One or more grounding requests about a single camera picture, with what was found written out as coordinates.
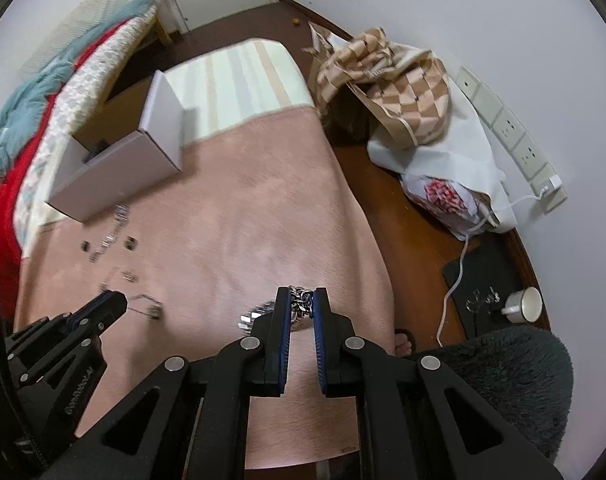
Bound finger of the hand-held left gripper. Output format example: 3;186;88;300
58;290;112;327
82;291;129;333

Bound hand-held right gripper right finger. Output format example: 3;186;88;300
313;287;564;480

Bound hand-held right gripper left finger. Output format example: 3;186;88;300
40;286;297;480

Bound chunky silver chain bracelet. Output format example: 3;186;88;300
238;285;317;336

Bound thin silver wire jewelry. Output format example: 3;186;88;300
127;292;164;321

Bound white cardboard box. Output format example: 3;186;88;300
44;70;185;224

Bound person's foot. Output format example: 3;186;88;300
393;329;417;357

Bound pink striped blanket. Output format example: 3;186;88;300
14;37;396;471

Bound metal keys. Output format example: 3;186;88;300
465;287;502;314

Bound black mat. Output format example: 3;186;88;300
442;244;534;337

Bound plastic bag with red print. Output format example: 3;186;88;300
400;175;490;242

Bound grey fluffy cushion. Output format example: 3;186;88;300
412;327;574;462

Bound white cup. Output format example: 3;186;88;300
500;287;543;324

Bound patterned white quilt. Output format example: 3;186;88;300
12;24;160;257

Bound teal fringed blanket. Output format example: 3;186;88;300
0;0;157;188

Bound white cloth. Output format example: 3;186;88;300
367;79;517;234

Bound checkered beige blanket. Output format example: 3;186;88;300
315;27;452;152

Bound wooden bed leg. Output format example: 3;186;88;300
155;12;174;46

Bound cream mattress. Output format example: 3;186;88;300
20;0;160;76

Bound silver link bracelet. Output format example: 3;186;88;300
88;204;132;263

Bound white cable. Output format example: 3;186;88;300
435;187;548;349

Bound wall outlet panel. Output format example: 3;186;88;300
455;64;569;214

